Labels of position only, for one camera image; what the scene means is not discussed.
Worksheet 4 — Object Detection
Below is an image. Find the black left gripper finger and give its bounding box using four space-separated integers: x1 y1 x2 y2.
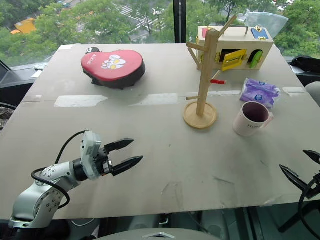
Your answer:
103 138 135 154
109 155 144 177

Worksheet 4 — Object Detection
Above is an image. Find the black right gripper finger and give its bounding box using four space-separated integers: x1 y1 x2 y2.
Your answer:
279 164 309 194
302 149 320 166

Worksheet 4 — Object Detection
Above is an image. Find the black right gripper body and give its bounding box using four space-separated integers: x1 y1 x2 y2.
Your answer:
304 178 320 201

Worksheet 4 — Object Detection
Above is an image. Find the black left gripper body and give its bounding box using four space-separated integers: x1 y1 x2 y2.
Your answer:
95 145 113 177

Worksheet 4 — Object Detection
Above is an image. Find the wooden mug tree stand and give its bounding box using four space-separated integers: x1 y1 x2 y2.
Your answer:
182 14 238 130

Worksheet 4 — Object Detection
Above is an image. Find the grey rounded object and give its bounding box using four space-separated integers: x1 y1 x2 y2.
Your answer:
304 81 320 106

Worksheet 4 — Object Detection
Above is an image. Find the grey rounded robot body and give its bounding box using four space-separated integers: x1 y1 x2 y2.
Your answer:
98 226 216 240

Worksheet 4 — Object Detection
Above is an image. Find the red heart-shaped cushion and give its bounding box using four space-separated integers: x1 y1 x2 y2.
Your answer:
80 49 147 91

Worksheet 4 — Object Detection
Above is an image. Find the purple tissue pack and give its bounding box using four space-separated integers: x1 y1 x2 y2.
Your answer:
239 77 282 109

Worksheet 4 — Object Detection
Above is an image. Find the wooden latch busy box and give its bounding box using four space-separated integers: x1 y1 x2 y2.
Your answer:
195 24 275 73

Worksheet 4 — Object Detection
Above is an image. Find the clear plastic bag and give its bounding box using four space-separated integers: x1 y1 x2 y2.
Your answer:
244 11 290 41

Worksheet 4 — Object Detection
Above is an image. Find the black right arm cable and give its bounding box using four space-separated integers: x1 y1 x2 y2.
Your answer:
298 172 320 239

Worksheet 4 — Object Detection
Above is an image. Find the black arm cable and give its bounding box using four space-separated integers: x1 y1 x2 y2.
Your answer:
298 172 320 239
30 130 89 209

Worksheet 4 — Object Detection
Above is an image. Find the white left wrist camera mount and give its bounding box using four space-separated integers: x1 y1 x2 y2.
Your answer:
80 130 103 181

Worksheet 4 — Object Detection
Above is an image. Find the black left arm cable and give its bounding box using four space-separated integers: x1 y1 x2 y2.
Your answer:
30 130 89 209

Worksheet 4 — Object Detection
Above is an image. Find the white cable under table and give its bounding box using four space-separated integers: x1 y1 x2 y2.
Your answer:
70 218 96 226

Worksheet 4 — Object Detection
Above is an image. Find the white mug with pink handle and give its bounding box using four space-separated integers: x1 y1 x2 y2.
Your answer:
232 100 276 138

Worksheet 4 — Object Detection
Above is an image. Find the black window frame post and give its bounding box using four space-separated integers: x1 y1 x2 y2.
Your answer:
172 0 191 44

